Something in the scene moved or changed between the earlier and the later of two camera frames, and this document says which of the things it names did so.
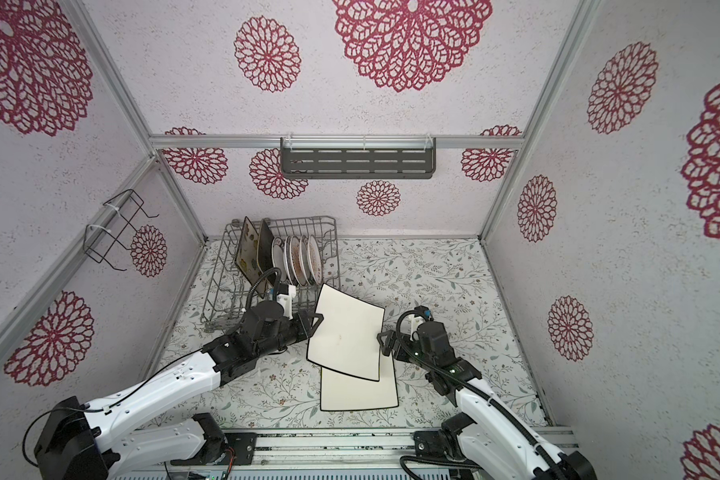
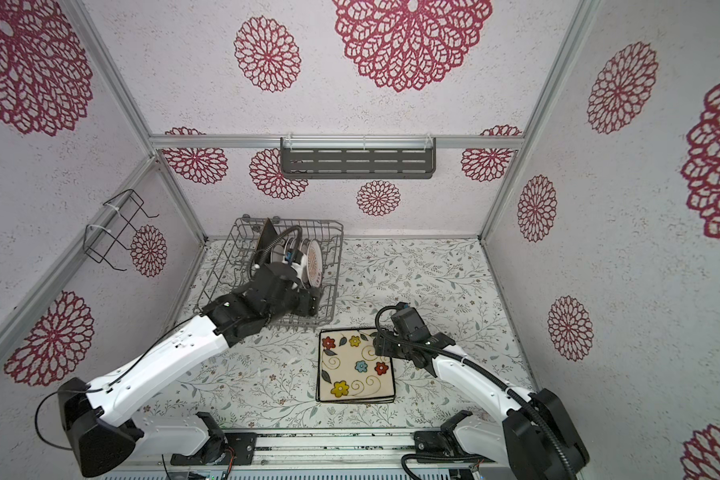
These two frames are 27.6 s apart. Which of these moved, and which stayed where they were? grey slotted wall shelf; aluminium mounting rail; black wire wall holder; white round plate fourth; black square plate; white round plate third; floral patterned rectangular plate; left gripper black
Moved: left gripper black; floral patterned rectangular plate
Stayed: black square plate; white round plate third; white round plate fourth; black wire wall holder; grey slotted wall shelf; aluminium mounting rail
